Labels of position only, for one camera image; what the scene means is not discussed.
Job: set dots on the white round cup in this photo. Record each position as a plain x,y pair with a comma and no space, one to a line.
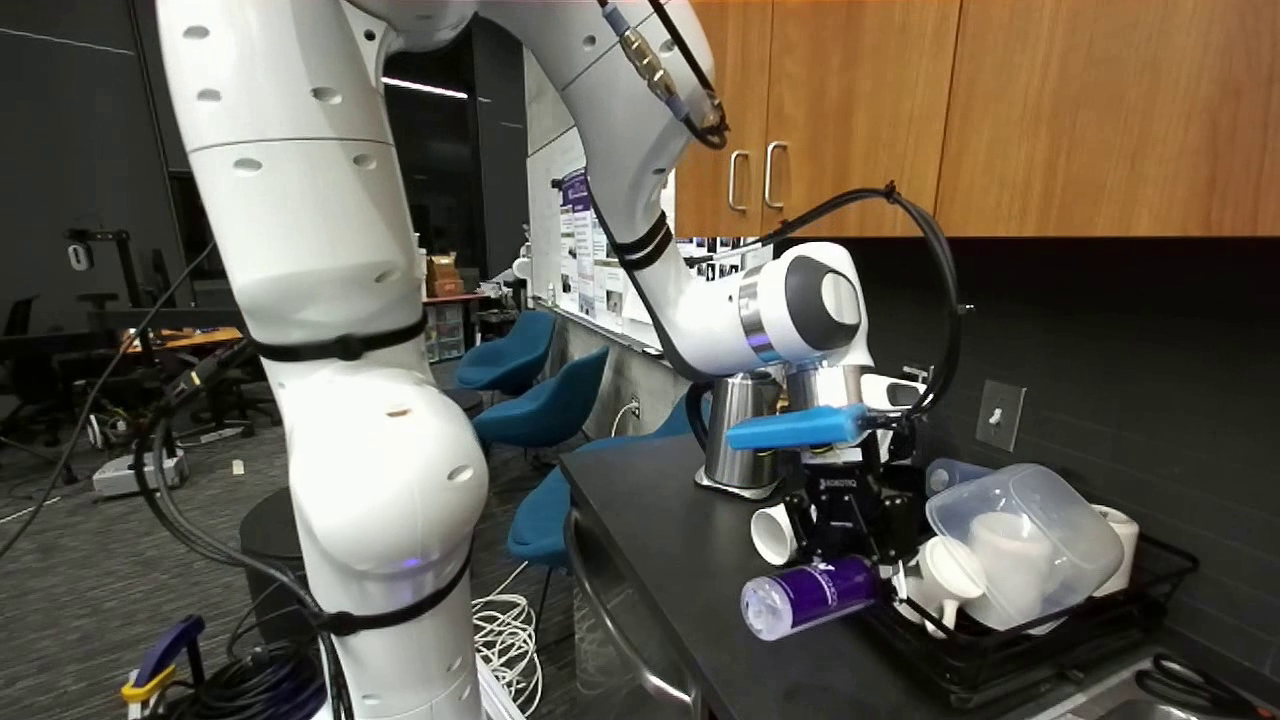
1123,540

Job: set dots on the cluttered wooden desk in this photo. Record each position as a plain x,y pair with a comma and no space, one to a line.
181,340

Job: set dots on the white plastic tumbler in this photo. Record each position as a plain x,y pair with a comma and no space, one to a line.
1012,561

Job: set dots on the yellow blue clamp tool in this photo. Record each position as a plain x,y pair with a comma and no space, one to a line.
163,664

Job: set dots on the white funnel shaped cup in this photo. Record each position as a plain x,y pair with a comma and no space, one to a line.
948,571

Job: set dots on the stainless steel electric kettle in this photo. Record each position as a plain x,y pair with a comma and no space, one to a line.
742,469

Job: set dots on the white ceramic mug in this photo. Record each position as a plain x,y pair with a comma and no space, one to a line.
773,535

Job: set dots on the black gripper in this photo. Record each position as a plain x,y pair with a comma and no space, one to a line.
861,495

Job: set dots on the clear plastic food container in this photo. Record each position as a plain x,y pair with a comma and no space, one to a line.
1047,520

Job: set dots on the gray floor box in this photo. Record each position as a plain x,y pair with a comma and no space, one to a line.
134,472

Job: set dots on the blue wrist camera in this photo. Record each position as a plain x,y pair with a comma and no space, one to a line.
793,431

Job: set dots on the wall light switch plate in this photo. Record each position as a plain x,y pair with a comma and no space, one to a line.
1000,418

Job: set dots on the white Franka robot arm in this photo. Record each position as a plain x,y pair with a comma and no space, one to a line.
335,402

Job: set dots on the research poster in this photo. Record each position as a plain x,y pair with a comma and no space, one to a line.
586,255

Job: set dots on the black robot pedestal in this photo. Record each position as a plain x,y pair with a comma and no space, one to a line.
272,544

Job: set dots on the wooden cabinet door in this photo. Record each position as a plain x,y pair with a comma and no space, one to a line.
706,202
1104,121
852,121

